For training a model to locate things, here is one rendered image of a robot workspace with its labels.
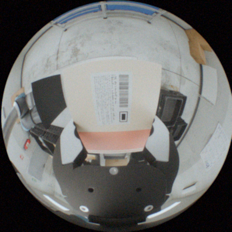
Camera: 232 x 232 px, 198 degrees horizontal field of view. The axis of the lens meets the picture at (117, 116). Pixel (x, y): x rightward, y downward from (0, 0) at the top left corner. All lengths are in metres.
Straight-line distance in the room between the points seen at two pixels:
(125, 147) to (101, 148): 0.04
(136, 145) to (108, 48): 1.26
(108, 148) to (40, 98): 0.43
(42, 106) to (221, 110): 2.90
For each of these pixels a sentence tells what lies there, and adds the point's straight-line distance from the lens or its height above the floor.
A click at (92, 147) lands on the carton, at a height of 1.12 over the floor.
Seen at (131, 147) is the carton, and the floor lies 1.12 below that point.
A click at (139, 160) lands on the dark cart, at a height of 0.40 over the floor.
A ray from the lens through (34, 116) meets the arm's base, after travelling 0.56.
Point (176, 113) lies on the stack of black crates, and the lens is 1.09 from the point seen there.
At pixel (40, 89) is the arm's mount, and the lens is 0.49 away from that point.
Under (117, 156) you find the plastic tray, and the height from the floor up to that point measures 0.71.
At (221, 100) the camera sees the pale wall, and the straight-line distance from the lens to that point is 2.52.
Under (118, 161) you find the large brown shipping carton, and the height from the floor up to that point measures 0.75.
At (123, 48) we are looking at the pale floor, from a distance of 1.29.
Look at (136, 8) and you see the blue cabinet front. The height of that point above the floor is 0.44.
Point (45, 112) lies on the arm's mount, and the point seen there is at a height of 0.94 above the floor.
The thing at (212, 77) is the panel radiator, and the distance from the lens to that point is 2.55.
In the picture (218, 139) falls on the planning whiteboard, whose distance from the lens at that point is 2.58.
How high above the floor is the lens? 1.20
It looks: 58 degrees down
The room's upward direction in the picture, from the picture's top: 175 degrees clockwise
